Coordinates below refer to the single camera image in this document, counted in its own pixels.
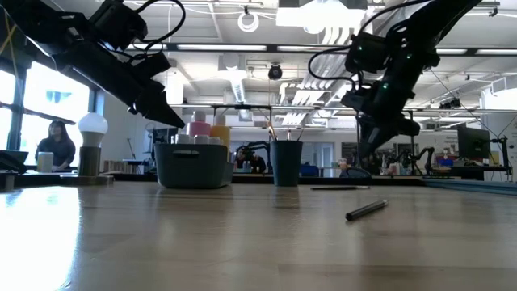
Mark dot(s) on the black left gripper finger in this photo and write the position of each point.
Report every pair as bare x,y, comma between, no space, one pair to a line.
159,109

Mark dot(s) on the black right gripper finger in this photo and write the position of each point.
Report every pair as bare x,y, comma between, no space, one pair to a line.
373,135

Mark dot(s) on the large pink paint bottle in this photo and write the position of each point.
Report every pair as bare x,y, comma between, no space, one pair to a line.
198,127

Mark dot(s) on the large yellow paint bottle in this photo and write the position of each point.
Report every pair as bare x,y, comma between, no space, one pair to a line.
221,133

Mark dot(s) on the thin orange-tip black paintbrush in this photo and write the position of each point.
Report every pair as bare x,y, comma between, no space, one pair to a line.
275,137

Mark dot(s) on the orange-bristle black paintbrush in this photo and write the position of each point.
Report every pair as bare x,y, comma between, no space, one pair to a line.
270,130

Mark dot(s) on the black background robot arm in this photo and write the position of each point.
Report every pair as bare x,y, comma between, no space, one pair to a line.
252,146
420,155

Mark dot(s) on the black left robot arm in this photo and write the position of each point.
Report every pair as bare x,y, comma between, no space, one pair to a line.
60,36

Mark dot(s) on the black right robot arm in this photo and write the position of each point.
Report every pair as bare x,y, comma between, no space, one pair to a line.
424,32

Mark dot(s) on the black monitor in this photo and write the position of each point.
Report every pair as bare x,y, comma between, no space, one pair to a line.
163,136
473,142

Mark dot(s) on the wooden slat box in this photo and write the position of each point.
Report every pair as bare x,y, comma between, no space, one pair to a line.
117,166

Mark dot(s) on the white bulb table lamp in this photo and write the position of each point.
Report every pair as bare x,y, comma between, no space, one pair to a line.
91,161

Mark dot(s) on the teal ribbed cup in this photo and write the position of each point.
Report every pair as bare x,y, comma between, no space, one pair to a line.
285,165

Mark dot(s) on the person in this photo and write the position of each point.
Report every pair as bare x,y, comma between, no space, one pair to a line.
60,145
258,163

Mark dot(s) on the white container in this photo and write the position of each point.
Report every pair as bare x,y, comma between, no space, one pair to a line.
45,162

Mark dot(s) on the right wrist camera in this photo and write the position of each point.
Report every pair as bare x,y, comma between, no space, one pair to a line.
367,52

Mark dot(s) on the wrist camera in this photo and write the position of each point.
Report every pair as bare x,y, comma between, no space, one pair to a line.
117,22
367,52

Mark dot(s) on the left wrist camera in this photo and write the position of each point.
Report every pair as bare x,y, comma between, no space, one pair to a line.
117,22

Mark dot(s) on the black ceiling camera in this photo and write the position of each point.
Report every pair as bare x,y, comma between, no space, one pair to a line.
275,72
450,104

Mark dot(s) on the black aluminium table frame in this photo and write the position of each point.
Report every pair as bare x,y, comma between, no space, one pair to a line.
121,178

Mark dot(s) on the black background rig frame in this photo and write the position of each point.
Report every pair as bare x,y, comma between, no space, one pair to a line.
242,106

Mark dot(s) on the black overhead frame bar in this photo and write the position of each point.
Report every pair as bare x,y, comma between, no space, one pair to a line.
242,48

